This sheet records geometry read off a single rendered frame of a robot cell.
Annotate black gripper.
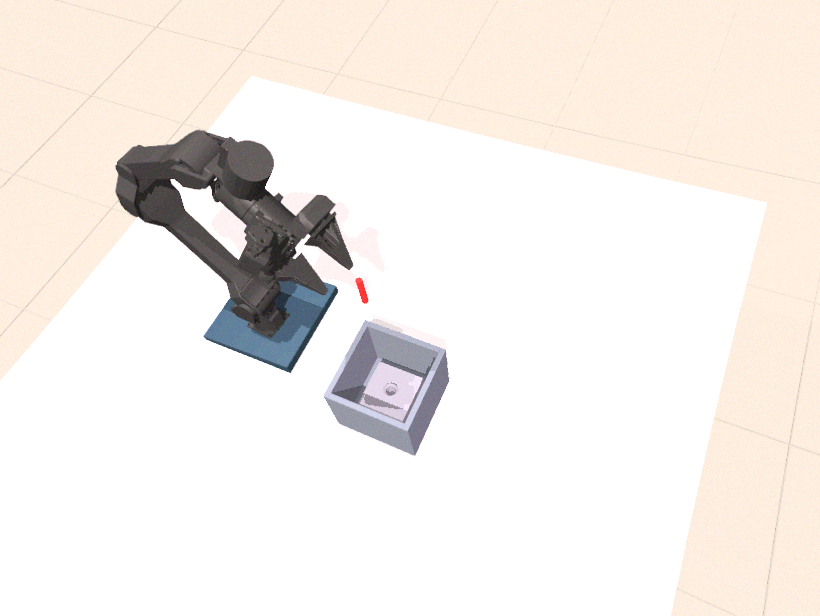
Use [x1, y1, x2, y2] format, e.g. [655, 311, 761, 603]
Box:
[242, 191, 354, 295]

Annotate red peg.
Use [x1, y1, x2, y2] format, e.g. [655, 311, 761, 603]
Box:
[356, 277, 369, 304]

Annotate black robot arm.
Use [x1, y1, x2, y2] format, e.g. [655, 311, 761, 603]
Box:
[115, 129, 290, 338]

